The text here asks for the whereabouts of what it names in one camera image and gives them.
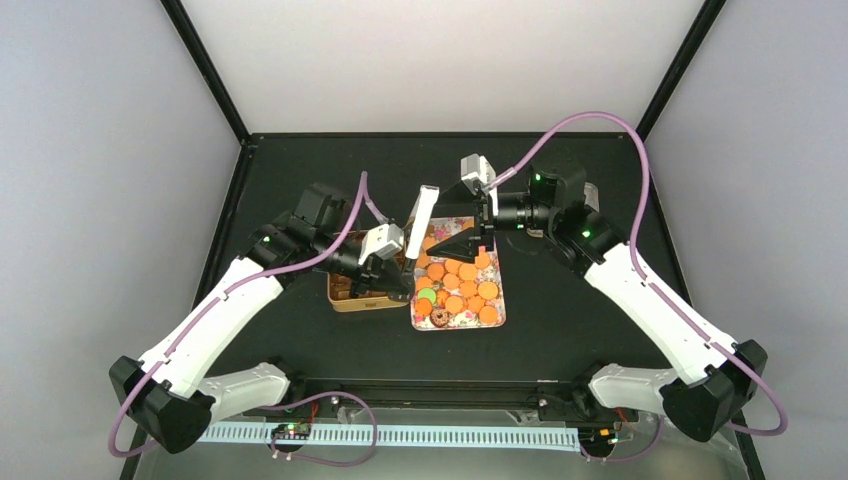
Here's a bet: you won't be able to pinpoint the gold cookie tin with tray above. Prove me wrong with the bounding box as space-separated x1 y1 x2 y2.
327 228 412 313

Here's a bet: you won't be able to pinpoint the white and metal tongs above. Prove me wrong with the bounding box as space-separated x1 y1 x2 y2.
404 185 440 260

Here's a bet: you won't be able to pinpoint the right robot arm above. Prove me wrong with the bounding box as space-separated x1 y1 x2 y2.
460 154 768 442

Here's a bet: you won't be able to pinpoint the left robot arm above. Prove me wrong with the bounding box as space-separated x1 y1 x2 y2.
109 178 439 454

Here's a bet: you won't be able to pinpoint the green macaron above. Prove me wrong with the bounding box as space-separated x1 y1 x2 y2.
417 287 438 305

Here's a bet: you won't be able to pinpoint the floral serving tray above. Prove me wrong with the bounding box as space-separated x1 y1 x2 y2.
410 217 507 331

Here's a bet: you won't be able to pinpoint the chocolate donut cookie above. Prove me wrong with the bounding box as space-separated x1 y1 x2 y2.
429 308 453 328

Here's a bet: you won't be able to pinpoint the silver tin lid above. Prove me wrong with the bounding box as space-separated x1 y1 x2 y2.
584 182 600 212

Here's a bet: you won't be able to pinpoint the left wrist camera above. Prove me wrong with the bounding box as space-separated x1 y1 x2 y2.
358 224 405 266

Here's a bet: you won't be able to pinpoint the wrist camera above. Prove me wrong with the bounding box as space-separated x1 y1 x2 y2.
460 154 497 194
358 224 405 266

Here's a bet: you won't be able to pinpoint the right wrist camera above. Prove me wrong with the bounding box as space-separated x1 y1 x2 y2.
460 154 497 194

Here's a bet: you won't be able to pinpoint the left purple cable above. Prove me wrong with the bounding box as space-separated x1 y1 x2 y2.
107 170 399 465

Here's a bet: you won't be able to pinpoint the purple cable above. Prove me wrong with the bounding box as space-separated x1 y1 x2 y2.
107 170 399 465
486 111 791 464

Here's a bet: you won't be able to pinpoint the white slotted cable duct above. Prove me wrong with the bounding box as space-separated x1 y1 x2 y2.
199 421 580 452

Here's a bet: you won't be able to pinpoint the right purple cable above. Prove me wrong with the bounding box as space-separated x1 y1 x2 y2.
486 111 791 464

